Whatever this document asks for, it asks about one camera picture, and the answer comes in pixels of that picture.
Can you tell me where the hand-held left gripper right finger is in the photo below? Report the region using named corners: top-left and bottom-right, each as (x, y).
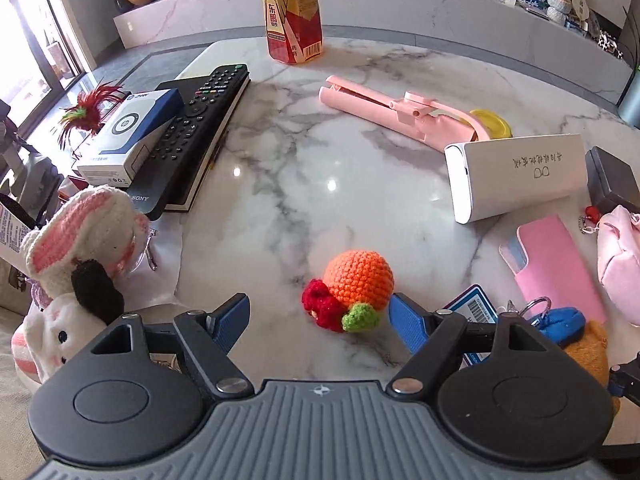
top-left (386, 292), bottom-right (557, 397)

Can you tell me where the red feather toy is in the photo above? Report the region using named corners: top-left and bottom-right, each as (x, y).
top-left (57, 80), bottom-right (126, 149)

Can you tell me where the blue plush keychain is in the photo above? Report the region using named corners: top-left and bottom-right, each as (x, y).
top-left (530, 306), bottom-right (586, 347)

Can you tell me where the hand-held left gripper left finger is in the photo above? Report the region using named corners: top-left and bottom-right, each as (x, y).
top-left (90, 293), bottom-right (254, 402)

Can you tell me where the pink folding stick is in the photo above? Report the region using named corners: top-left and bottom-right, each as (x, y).
top-left (319, 75), bottom-right (489, 152)

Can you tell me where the orange plush toy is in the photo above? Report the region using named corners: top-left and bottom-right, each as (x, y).
top-left (564, 320), bottom-right (611, 387)

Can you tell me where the white pink crochet bunny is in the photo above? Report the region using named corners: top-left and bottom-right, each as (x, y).
top-left (20, 185), bottom-right (151, 327)

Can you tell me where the orange crochet fruit toy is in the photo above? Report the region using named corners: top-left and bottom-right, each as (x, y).
top-left (301, 250), bottom-right (396, 334)

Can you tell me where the metal key ring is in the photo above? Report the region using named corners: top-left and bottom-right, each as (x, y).
top-left (519, 296), bottom-right (552, 319)

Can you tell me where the black box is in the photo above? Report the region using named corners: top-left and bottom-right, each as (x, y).
top-left (585, 146), bottom-right (640, 216)

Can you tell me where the white oblong case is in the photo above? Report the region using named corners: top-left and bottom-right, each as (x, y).
top-left (444, 133), bottom-right (587, 225)

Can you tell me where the white and blue box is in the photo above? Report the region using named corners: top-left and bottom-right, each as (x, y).
top-left (76, 88), bottom-right (185, 187)

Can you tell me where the yellow tape measure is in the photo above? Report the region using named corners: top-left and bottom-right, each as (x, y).
top-left (470, 109), bottom-right (514, 140)

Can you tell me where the grey cylinder bin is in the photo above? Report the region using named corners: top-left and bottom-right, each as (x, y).
top-left (619, 64), bottom-right (640, 129)

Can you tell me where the red bead charm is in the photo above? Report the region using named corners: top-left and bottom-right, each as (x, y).
top-left (579, 204), bottom-right (604, 235)

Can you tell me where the blue and white barcode card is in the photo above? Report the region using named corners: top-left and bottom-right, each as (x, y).
top-left (442, 284), bottom-right (502, 367)

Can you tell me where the white paper tag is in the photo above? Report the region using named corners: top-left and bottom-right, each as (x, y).
top-left (0, 200), bottom-right (32, 263)

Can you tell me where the black notebook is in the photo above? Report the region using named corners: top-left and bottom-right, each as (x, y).
top-left (156, 77), bottom-right (252, 213)

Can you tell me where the pink pouch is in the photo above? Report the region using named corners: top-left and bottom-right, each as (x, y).
top-left (596, 205), bottom-right (640, 312)

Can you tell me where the clear plastic bag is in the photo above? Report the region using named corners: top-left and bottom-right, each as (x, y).
top-left (119, 205), bottom-right (202, 312)

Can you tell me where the white marble bench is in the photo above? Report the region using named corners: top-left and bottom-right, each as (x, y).
top-left (112, 0), bottom-right (634, 107)

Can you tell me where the white striped plush toy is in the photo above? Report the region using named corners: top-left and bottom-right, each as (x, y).
top-left (11, 292), bottom-right (83, 397)

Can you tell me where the black remote control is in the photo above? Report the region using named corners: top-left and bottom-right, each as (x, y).
top-left (127, 63), bottom-right (251, 222)

